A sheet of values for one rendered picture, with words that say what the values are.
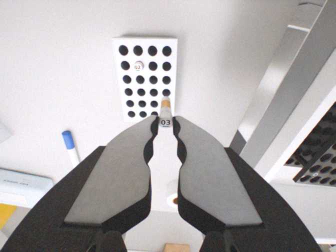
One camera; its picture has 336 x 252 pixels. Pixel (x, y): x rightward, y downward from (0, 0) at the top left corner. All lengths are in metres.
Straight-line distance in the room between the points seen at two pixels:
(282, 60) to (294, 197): 1.00
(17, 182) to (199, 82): 0.48
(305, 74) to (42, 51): 0.35
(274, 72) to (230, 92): 0.98
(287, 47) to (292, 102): 1.05
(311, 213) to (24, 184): 0.60
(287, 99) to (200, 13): 0.16
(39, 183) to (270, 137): 0.50
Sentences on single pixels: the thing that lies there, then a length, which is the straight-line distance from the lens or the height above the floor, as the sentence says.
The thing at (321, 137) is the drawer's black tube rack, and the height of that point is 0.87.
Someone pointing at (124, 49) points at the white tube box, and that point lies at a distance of 0.26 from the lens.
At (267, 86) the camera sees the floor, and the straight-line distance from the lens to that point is 1.28.
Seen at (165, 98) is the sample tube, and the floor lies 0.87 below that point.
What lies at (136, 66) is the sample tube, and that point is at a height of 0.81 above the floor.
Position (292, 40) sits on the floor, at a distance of 1.26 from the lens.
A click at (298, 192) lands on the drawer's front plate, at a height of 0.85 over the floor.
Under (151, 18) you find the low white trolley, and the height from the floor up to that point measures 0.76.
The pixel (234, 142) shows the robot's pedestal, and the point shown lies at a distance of 0.95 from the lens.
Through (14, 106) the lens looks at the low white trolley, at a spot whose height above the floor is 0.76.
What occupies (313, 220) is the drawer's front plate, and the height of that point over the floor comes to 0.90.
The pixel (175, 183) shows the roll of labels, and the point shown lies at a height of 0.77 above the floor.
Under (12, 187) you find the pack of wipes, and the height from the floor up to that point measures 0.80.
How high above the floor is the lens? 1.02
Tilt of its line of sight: 57 degrees down
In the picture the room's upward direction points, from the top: 180 degrees clockwise
